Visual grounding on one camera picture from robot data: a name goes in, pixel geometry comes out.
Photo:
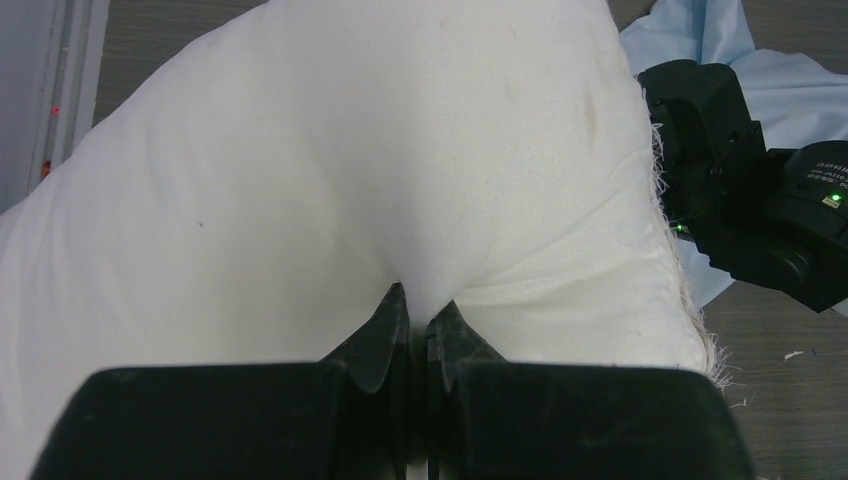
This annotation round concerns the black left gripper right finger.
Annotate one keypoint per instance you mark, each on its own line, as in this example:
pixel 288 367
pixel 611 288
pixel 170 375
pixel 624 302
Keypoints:
pixel 490 418

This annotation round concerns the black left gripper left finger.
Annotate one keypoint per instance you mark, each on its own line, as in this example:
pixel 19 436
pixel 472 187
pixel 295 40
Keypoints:
pixel 342 417

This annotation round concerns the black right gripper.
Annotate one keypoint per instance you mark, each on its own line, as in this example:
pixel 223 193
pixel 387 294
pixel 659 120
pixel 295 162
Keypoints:
pixel 710 145

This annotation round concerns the light blue pillowcase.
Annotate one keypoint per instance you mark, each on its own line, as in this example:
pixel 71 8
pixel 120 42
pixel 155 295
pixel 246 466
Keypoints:
pixel 798 101

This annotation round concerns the white pillow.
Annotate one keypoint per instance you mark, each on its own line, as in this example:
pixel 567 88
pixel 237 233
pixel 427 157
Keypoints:
pixel 254 199

